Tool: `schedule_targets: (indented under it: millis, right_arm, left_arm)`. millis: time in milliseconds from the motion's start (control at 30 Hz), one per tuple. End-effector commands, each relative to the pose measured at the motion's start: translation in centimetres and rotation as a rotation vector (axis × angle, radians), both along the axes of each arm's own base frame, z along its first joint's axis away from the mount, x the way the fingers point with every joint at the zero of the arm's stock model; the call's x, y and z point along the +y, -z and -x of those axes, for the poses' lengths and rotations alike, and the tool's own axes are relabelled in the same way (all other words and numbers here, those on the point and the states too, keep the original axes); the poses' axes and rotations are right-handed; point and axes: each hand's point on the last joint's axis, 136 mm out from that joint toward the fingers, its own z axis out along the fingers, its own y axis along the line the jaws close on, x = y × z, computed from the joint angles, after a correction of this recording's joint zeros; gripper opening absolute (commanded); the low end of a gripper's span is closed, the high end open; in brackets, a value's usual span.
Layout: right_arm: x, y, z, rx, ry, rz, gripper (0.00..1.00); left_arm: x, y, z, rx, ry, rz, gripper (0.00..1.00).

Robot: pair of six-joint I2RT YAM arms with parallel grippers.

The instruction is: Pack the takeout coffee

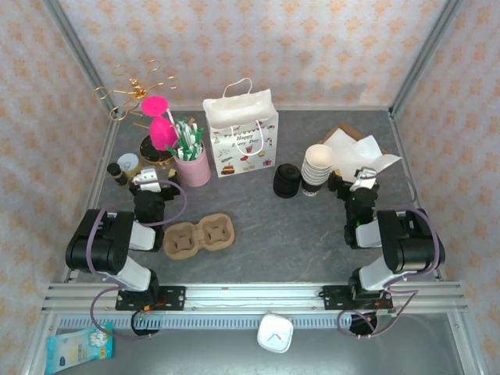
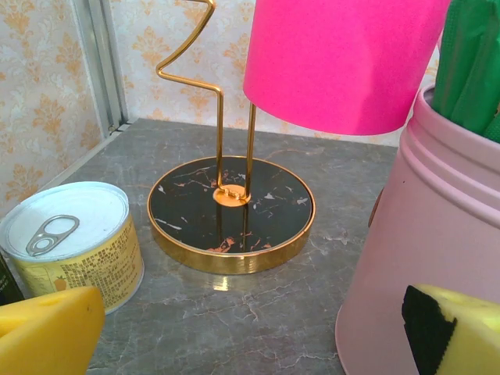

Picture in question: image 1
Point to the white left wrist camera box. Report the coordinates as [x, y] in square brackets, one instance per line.
[145, 180]

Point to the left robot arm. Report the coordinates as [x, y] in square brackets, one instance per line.
[97, 246]

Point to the pink plastic goblet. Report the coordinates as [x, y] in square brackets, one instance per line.
[162, 134]

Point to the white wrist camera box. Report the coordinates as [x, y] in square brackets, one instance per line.
[145, 180]
[364, 176]

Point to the pink straw holder cup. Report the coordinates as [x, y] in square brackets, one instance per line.
[193, 172]

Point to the brown cardboard napkin box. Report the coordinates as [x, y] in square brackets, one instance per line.
[347, 129]

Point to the blue wet wipes pack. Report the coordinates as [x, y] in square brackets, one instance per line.
[80, 349]

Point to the gold pull-tab tin can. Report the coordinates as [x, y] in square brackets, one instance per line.
[131, 170]

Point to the aluminium right side rail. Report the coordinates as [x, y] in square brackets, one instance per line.
[400, 140]

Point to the white square clock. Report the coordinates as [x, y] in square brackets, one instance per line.
[275, 332]

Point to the aluminium right frame post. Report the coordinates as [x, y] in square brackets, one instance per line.
[426, 54]

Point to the aluminium back frame bar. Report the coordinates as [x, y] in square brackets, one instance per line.
[312, 107]

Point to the stack of black cup lids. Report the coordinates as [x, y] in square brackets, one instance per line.
[287, 181]

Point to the white printed paper gift bag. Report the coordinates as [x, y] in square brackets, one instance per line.
[242, 148]

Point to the aluminium frame post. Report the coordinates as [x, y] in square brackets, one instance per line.
[426, 54]
[78, 58]

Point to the aluminium left frame post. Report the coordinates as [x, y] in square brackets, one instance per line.
[78, 58]

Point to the white folded paper napkin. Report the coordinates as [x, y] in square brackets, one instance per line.
[339, 142]

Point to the small dark bottle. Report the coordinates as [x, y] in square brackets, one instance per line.
[116, 173]

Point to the stack of black paper cups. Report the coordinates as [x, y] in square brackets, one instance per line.
[318, 168]

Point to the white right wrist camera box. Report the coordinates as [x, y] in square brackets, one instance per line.
[364, 176]

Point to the aluminium front frame rail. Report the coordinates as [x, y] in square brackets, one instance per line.
[254, 295]

